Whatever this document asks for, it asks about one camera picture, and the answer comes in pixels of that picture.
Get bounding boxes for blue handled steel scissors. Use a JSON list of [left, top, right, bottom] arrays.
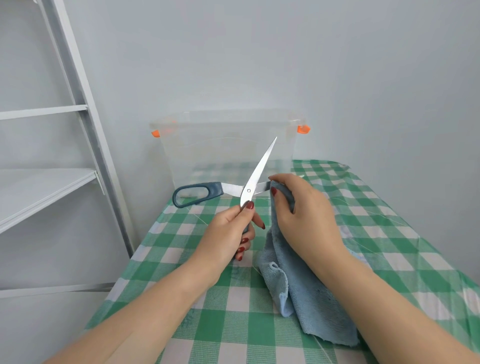
[[172, 136, 278, 262]]

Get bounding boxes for person's right forearm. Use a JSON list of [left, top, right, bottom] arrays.
[[326, 254, 480, 364]]

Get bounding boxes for person's left hand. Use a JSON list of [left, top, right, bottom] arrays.
[[179, 200, 266, 297]]

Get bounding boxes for person's left forearm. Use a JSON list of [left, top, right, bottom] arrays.
[[44, 268, 215, 364]]

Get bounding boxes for white metal shelf rack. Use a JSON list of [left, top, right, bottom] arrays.
[[0, 0, 135, 300]]

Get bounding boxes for blue microfibre cloth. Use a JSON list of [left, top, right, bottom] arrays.
[[256, 179, 372, 348]]

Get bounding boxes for clear plastic storage box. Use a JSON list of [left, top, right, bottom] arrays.
[[149, 109, 311, 200]]

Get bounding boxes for person's right hand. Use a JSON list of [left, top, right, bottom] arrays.
[[268, 173, 355, 290]]

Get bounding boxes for green white checkered tablecloth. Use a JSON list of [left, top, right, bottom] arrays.
[[84, 159, 480, 364]]

